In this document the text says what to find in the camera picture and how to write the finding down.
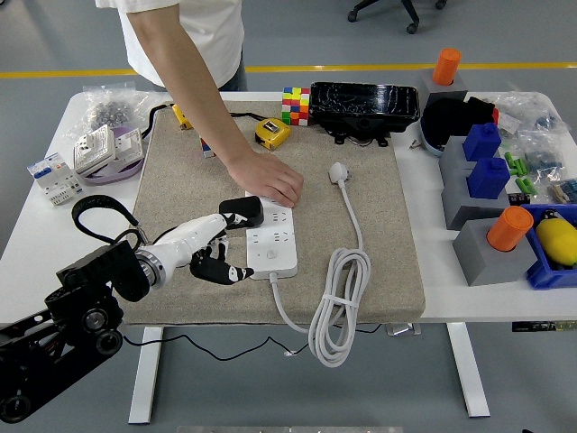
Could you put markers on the person's right hand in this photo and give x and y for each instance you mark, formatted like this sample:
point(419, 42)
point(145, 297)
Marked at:
point(270, 178)

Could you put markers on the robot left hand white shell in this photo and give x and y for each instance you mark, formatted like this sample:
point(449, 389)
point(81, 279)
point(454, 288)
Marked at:
point(194, 236)

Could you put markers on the black power adapter plug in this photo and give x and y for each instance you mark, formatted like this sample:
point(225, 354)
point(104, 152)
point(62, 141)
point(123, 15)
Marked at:
point(241, 207)

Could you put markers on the white power strip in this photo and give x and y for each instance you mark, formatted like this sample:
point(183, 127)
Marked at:
point(272, 266)

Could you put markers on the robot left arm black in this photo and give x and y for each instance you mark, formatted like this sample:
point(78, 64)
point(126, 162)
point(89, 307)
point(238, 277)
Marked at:
point(94, 270)

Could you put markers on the person's right forearm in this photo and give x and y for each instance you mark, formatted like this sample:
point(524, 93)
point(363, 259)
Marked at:
point(189, 81)

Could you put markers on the grey-brown mat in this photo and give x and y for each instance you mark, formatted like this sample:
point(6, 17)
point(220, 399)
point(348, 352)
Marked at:
point(180, 297)

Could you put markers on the colourful puzzle cube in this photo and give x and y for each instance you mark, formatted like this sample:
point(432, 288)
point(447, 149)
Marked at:
point(295, 106)
point(206, 149)

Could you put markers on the purple tape roll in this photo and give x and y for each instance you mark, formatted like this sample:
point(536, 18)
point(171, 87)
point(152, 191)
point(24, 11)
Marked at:
point(108, 177)

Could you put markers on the yellow tape measure round label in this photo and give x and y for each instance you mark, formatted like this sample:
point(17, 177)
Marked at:
point(180, 115)

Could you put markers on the black plastic tray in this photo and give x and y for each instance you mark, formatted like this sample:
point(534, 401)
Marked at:
point(360, 101)

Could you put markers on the white socket box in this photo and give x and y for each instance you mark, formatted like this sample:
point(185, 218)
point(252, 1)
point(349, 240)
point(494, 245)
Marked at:
point(92, 151)

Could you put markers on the white table leg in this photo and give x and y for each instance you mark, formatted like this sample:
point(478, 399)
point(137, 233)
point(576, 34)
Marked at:
point(145, 374)
point(469, 370)

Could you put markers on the small metal piece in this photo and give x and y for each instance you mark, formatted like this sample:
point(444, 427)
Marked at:
point(414, 144)

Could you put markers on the plastic bag of screws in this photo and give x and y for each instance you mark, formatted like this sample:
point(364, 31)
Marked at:
point(110, 110)

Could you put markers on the person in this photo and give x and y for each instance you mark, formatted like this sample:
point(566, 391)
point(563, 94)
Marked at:
point(212, 36)

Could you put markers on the white circuit breaker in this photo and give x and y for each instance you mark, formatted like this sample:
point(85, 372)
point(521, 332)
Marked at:
point(52, 173)

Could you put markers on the white blue bowl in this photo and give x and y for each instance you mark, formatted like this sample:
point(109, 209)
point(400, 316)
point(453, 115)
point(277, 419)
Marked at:
point(428, 140)

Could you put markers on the grey block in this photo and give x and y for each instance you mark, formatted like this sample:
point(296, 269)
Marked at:
point(455, 198)
point(451, 158)
point(491, 266)
point(424, 81)

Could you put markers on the black cloth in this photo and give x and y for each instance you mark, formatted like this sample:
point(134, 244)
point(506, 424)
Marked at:
point(446, 119)

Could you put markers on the black office chair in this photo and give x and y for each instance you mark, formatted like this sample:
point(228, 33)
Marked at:
point(411, 28)

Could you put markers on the orange cylinder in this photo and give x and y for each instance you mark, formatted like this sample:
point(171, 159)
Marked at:
point(509, 227)
point(446, 65)

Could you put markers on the blue block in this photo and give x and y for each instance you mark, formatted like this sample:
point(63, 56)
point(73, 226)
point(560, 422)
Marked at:
point(489, 178)
point(482, 142)

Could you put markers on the green cylinder piece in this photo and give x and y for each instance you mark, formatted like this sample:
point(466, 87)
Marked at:
point(509, 160)
point(532, 187)
point(519, 167)
point(523, 184)

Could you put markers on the small black circuit strip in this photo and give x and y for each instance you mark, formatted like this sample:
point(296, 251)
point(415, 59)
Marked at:
point(519, 198)

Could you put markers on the clear plastic bag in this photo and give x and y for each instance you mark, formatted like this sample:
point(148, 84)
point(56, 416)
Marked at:
point(518, 113)

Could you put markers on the plastic bag of blue parts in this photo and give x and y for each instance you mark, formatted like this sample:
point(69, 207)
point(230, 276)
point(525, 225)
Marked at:
point(543, 155)
point(563, 191)

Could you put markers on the black white penguin toy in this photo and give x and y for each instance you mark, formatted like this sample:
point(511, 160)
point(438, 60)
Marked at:
point(550, 214)

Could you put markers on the blue storage bin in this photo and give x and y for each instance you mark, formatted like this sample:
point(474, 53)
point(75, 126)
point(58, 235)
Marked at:
point(547, 275)

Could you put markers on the yellow lemon toy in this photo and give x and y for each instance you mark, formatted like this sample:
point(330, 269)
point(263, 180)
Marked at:
point(559, 241)

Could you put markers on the black box under table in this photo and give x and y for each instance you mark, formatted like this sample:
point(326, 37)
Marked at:
point(541, 326)

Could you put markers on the white wall socket panel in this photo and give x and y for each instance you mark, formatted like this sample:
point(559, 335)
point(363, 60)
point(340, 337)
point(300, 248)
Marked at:
point(128, 144)

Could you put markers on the metal bracket under table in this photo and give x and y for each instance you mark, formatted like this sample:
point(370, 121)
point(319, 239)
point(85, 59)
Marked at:
point(403, 329)

